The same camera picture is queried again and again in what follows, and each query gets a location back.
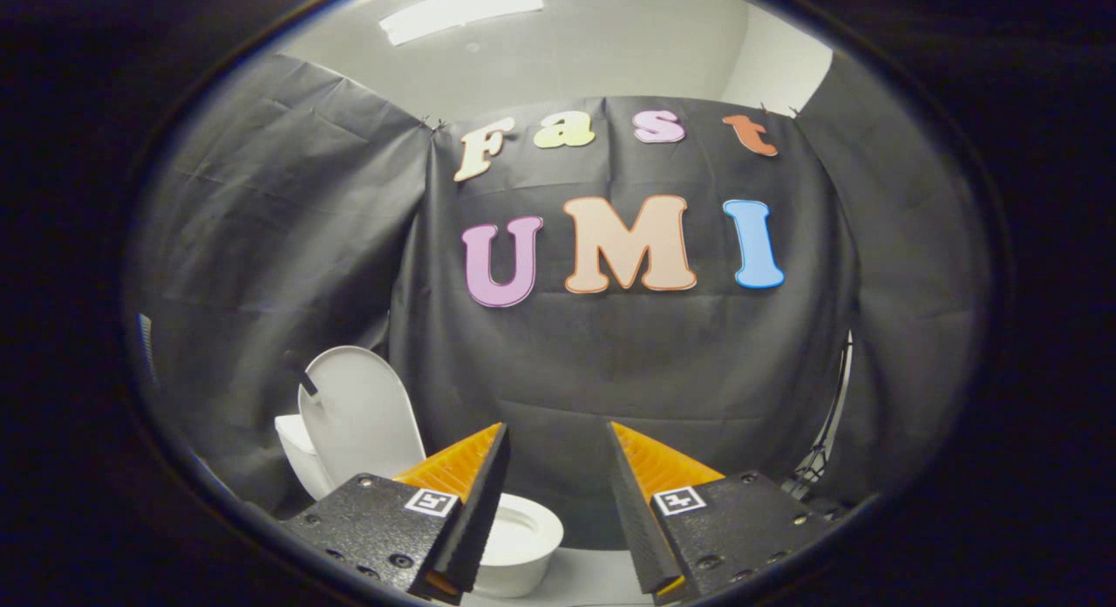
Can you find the ceiling light panel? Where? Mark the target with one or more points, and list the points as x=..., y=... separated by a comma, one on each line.
x=462, y=10

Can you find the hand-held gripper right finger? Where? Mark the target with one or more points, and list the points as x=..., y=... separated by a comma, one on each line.
x=636, y=520

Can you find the black backdrop cloth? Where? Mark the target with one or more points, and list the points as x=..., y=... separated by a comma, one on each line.
x=610, y=363

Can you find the white toilet lid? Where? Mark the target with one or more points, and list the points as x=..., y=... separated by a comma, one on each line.
x=362, y=415

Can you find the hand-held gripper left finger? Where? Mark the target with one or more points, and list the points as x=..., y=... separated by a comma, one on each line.
x=475, y=511

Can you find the black tripod stand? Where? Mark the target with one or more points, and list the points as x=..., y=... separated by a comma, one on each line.
x=824, y=450

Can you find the white ceramic toilet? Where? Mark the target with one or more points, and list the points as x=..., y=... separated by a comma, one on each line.
x=523, y=537

